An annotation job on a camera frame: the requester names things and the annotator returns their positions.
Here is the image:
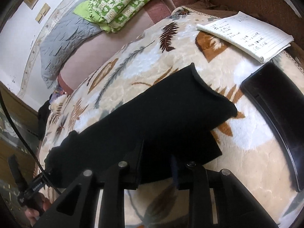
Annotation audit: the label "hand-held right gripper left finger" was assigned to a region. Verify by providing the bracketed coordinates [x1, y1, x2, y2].
[36, 140, 145, 228]

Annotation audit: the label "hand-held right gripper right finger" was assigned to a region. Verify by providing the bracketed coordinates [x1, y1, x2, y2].
[171, 154, 280, 228]

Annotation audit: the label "black pants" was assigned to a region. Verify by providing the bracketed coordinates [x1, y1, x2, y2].
[45, 62, 238, 186]

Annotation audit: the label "person's left hand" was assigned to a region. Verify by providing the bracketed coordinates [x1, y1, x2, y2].
[26, 192, 52, 222]

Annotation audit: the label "black cloth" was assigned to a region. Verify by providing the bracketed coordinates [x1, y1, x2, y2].
[37, 100, 52, 141]

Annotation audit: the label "wooden door with glass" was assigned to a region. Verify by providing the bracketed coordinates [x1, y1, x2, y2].
[0, 81, 44, 228]

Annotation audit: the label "colourful printed packets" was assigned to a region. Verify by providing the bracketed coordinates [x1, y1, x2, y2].
[50, 85, 70, 101]

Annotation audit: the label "leaf print fleece blanket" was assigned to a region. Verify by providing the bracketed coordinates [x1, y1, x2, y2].
[38, 6, 304, 228]

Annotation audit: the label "black flat case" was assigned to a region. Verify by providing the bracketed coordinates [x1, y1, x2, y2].
[240, 62, 304, 193]

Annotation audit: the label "pink mattress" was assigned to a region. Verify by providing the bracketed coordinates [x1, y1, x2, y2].
[58, 0, 179, 93]

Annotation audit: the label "grey quilted pillow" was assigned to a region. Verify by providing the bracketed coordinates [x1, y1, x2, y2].
[39, 11, 102, 89]

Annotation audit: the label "white lined notebook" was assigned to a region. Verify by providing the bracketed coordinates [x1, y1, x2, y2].
[196, 11, 294, 63]

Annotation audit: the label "green patterned quilt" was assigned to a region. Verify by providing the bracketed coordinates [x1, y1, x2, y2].
[73, 0, 164, 34]

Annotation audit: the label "black cable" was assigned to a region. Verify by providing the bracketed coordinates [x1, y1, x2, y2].
[0, 92, 63, 194]

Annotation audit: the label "beige wall switch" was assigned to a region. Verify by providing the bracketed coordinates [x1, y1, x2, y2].
[35, 3, 51, 24]

